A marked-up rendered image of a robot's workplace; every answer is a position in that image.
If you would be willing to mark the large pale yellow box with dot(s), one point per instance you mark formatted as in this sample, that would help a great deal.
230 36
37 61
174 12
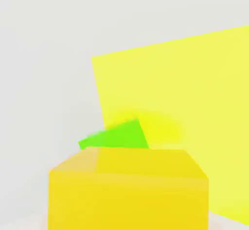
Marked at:
184 89

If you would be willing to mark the small yellow cube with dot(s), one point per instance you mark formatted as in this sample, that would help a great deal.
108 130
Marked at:
128 195

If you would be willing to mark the small green cube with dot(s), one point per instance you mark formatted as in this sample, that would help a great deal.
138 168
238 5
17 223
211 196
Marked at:
118 137

